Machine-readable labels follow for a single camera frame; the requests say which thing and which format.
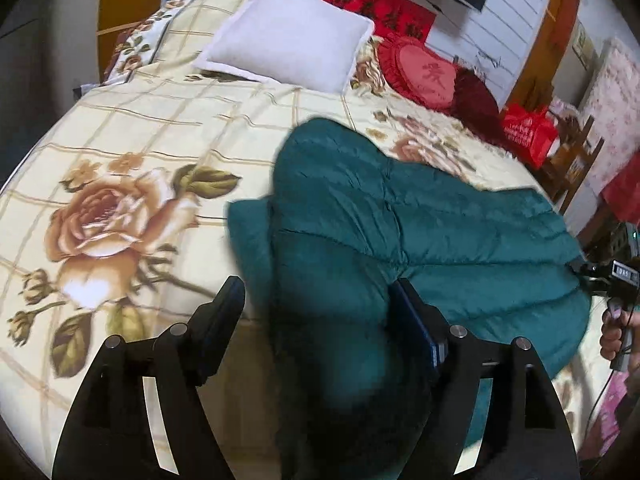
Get green quilted puffer jacket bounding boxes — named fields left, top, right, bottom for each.
left=228, top=118, right=591, bottom=479

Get person's right hand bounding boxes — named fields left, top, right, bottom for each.
left=600, top=310, right=640, bottom=370

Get wooden chair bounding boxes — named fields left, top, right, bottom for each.
left=534, top=115, right=604, bottom=214

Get red plastic shopping bag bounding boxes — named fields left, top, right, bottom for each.
left=501, top=103, right=559, bottom=170

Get pink floral covered furniture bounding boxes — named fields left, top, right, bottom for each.
left=580, top=37, right=639, bottom=195

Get floral checked bed quilt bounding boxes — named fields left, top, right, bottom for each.
left=1, top=0, right=606, bottom=479

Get dark red velvet cushion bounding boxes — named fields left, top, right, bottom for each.
left=450, top=67, right=504, bottom=145

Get red heart-shaped cushion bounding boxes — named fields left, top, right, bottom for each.
left=378, top=35, right=458, bottom=112

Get red banner with characters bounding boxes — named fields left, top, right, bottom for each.
left=324, top=0, right=436, bottom=42

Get white square pillow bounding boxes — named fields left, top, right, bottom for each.
left=193, top=0, right=374, bottom=94

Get grey wardrobe cabinet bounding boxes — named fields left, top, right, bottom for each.
left=1, top=0, right=100, bottom=181

